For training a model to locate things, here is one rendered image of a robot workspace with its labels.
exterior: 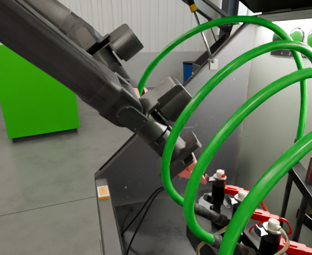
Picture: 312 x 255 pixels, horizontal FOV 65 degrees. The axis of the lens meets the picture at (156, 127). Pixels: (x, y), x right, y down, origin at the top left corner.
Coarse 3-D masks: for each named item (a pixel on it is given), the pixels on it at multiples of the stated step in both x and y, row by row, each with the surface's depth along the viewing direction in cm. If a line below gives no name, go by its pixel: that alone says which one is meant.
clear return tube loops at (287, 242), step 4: (224, 228) 41; (280, 228) 37; (216, 232) 41; (220, 232) 41; (284, 232) 36; (284, 236) 36; (288, 240) 36; (200, 244) 41; (204, 244) 41; (288, 244) 36; (196, 248) 41; (284, 248) 35; (288, 248) 35; (280, 252) 35; (284, 252) 35
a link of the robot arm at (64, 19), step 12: (24, 0) 62; (36, 0) 61; (48, 0) 60; (48, 12) 60; (60, 12) 59; (72, 12) 59; (60, 24) 59; (72, 24) 58; (84, 24) 58; (72, 36) 58; (96, 36) 58
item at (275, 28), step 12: (204, 24) 50; (216, 24) 49; (264, 24) 48; (276, 24) 48; (180, 36) 51; (288, 36) 49; (168, 48) 52; (156, 60) 53; (300, 60) 50; (144, 72) 54; (144, 84) 55; (300, 84) 52; (300, 96) 53; (300, 108) 54; (300, 120) 55; (300, 132) 55
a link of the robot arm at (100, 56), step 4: (108, 44) 58; (104, 48) 58; (108, 48) 59; (112, 48) 58; (96, 52) 58; (100, 52) 58; (104, 52) 58; (108, 52) 58; (112, 52) 60; (116, 52) 58; (92, 56) 58; (96, 56) 58; (100, 56) 57; (104, 56) 57; (108, 56) 58; (112, 56) 58; (120, 56) 58; (100, 60) 57; (104, 60) 57; (108, 60) 57; (112, 60) 58; (116, 60) 58; (104, 64) 57; (108, 64) 57; (120, 64) 60
